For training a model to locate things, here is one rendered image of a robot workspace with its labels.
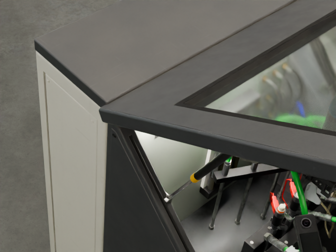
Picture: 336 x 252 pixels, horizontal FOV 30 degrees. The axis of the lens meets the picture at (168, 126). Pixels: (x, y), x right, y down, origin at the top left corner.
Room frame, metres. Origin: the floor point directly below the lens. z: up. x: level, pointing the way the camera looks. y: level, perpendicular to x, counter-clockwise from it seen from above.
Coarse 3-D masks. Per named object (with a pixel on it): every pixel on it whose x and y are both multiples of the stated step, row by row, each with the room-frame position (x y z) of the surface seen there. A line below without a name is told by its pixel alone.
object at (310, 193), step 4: (308, 184) 0.98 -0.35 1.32; (312, 184) 0.98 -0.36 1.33; (308, 188) 0.98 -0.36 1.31; (312, 188) 0.98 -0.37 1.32; (316, 188) 0.98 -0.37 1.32; (304, 192) 0.98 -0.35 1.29; (308, 192) 0.98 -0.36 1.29; (312, 192) 0.98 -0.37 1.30; (308, 196) 0.98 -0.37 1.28; (312, 196) 0.97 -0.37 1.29; (316, 196) 0.97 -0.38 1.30; (312, 200) 0.97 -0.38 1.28; (316, 200) 0.97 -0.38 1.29; (320, 200) 0.96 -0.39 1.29
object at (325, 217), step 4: (252, 164) 1.20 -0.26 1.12; (256, 164) 1.20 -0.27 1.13; (252, 168) 1.20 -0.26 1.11; (256, 168) 1.20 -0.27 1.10; (308, 212) 1.07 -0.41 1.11; (312, 212) 1.06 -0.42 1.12; (316, 212) 1.06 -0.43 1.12; (316, 216) 1.05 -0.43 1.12; (320, 216) 1.04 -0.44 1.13; (324, 216) 1.03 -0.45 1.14; (328, 216) 1.03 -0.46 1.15; (332, 216) 1.03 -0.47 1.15; (324, 220) 1.03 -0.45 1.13; (328, 220) 1.02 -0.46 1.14; (332, 220) 1.02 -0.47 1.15
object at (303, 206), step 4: (228, 160) 1.16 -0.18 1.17; (228, 164) 1.16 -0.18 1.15; (292, 172) 0.93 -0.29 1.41; (296, 172) 0.93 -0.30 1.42; (292, 176) 0.93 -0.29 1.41; (296, 176) 0.92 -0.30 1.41; (296, 180) 0.92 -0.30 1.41; (296, 184) 0.91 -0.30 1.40; (300, 184) 0.91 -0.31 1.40; (296, 188) 0.90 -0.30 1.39; (300, 188) 0.90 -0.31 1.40; (300, 192) 0.90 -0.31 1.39; (300, 196) 0.89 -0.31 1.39; (304, 196) 0.89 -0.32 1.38; (300, 200) 0.88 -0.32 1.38; (304, 200) 0.88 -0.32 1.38; (300, 204) 0.88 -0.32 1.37; (304, 204) 0.88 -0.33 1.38; (304, 208) 0.87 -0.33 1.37; (304, 212) 0.86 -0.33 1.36; (284, 248) 0.87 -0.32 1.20
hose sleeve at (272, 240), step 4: (268, 236) 0.93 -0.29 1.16; (272, 236) 0.93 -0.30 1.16; (268, 240) 0.92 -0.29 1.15; (272, 240) 0.92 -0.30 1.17; (276, 240) 0.91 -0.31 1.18; (272, 244) 0.91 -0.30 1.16; (276, 244) 0.90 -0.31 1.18; (280, 244) 0.89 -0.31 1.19; (284, 244) 0.89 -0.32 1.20; (280, 248) 0.88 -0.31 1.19
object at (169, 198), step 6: (216, 156) 0.80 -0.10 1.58; (222, 156) 0.79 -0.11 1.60; (228, 156) 0.78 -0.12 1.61; (210, 162) 0.81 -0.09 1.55; (216, 162) 0.80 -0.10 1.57; (222, 162) 0.79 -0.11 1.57; (204, 168) 0.82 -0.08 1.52; (210, 168) 0.81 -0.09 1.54; (192, 174) 0.84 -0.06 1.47; (198, 174) 0.83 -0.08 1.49; (204, 174) 0.82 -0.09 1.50; (192, 180) 0.83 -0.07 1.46; (198, 180) 0.83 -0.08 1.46; (180, 186) 0.87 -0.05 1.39; (174, 192) 0.88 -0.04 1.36; (168, 198) 0.89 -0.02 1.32
